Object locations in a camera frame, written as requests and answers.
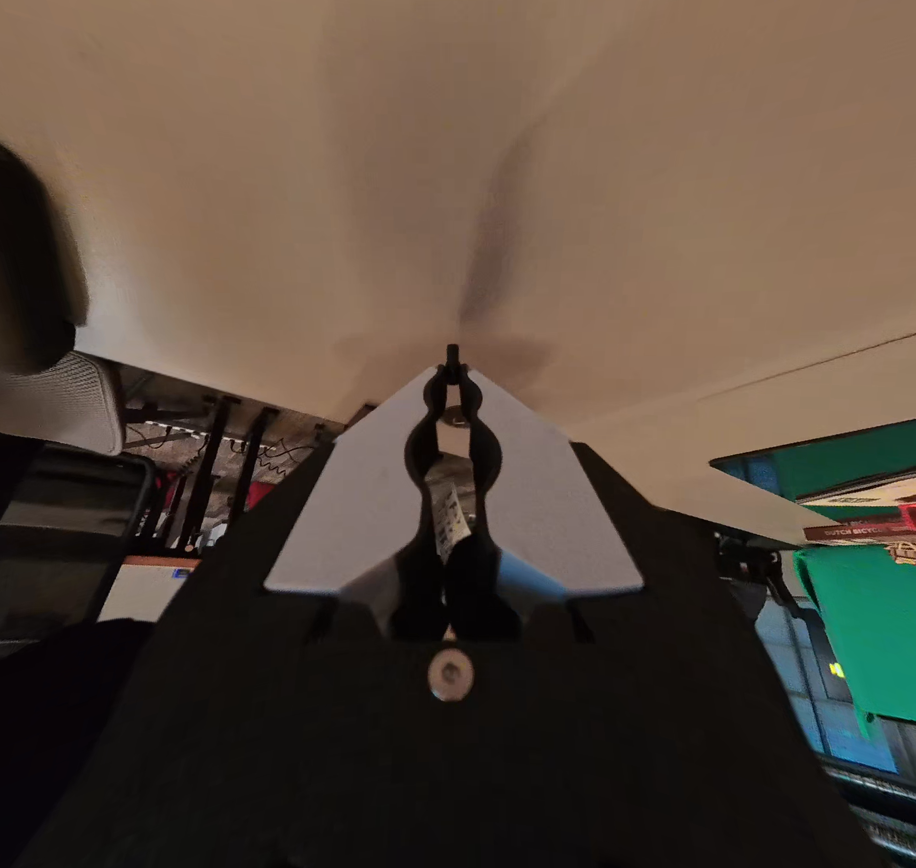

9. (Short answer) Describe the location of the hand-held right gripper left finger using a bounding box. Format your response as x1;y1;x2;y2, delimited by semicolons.
263;366;450;641

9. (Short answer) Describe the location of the black metal desk leg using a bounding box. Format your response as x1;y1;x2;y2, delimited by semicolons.
175;396;243;553
228;406;281;522

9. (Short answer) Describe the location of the grey desk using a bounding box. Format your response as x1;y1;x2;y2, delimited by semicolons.
0;0;916;550

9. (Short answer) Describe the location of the printed cardboard box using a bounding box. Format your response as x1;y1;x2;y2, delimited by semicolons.
801;478;916;565

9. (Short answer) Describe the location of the under-desk cable tray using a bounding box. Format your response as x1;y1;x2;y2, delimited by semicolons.
122;413;337;482

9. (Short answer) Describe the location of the dark rounded object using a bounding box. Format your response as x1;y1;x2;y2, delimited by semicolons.
0;141;90;376

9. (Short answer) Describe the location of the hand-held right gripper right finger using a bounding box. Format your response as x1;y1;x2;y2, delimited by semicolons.
447;366;645;641

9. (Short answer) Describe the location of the white mesh chair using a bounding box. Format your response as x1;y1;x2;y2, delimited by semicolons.
0;349;126;457

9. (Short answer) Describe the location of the green box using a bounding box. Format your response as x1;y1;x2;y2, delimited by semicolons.
712;420;916;724

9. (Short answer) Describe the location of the black desk bracket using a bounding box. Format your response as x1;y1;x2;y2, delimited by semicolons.
716;530;806;622

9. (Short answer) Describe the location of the white cardboard box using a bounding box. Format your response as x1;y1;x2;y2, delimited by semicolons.
96;555;203;623

